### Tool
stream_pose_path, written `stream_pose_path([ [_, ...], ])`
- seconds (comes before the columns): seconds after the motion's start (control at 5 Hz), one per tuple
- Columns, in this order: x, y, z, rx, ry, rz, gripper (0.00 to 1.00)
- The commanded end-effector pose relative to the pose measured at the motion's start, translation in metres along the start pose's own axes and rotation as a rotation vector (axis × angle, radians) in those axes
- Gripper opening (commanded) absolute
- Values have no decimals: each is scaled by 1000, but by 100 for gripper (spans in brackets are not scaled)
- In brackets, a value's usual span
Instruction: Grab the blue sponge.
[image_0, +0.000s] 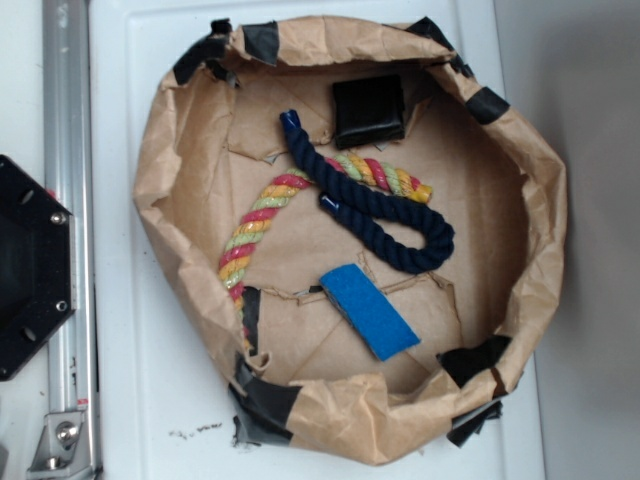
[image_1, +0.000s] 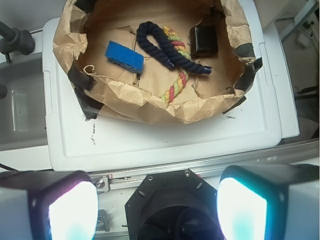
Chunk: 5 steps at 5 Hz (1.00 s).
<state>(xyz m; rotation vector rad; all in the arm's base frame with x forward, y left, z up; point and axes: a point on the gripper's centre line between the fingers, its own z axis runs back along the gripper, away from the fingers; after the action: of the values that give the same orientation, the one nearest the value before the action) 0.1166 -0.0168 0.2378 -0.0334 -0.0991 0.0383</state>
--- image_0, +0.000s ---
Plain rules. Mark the blue sponge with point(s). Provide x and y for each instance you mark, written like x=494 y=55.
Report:
x=369 y=312

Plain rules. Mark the aluminium extrusion rail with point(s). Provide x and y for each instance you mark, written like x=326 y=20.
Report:
x=72 y=351

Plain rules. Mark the brown paper-lined bin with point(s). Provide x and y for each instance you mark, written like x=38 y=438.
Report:
x=248 y=202

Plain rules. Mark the black square block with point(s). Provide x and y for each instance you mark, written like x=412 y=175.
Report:
x=368 y=110

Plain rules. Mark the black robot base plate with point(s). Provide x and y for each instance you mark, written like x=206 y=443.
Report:
x=36 y=267

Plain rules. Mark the metal corner bracket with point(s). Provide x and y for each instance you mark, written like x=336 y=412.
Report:
x=63 y=450

